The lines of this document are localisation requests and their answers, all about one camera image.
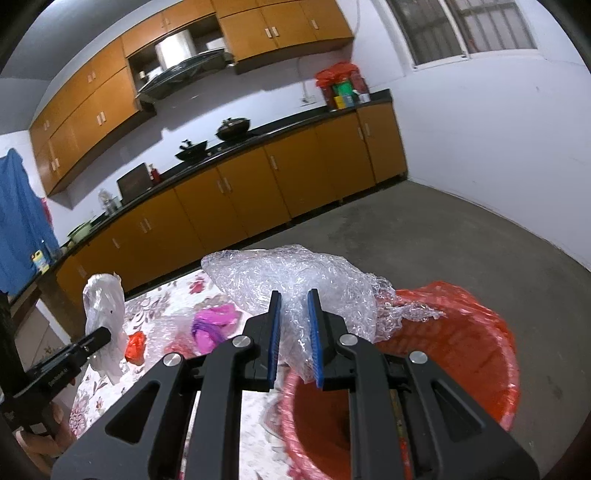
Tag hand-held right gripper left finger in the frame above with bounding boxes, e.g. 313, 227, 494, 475
51, 290, 283, 480

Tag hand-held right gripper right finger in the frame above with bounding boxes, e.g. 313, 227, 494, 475
307, 288, 541, 480

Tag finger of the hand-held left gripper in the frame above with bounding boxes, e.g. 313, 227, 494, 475
74, 327, 113, 360

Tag white plastic bag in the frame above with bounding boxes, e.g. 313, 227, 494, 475
82, 273, 129, 385

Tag clear bubble wrap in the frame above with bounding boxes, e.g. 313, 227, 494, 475
202, 244, 446, 385

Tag red plastic basket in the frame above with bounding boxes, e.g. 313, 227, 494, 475
276, 281, 521, 480

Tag person's left hand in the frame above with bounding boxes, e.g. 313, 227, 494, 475
14, 401, 75, 477

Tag small red plastic bag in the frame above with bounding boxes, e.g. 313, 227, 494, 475
124, 333, 148, 366

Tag purple plastic bag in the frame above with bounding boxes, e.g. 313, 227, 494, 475
191, 307, 242, 357

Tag floral tablecloth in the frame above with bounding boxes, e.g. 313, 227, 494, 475
69, 268, 296, 480

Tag blue hanging cloth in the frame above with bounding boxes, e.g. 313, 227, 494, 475
0, 148, 61, 297

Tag clear bag with jars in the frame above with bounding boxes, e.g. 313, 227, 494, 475
97, 188, 122, 216

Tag wooden lower cabinets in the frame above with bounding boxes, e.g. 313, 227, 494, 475
55, 100, 408, 302

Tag wooden cabinets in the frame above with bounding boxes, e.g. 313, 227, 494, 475
28, 0, 355, 197
55, 100, 408, 302

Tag dark cutting board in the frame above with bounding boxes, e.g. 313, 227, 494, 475
116, 162, 153, 200

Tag black wok with lid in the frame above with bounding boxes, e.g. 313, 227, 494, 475
215, 117, 253, 142

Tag black kitchen countertop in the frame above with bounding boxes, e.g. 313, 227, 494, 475
9, 89, 393, 306

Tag wooden upper cabinets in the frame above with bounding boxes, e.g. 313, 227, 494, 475
28, 0, 355, 197

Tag red bag with containers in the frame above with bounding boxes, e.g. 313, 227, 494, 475
315, 62, 370, 112

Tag steel range hood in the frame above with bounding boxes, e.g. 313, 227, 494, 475
134, 28, 234, 110

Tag barred window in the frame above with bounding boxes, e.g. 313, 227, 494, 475
385, 0, 539, 71

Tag white wall cable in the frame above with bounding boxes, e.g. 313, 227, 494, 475
297, 54, 311, 99

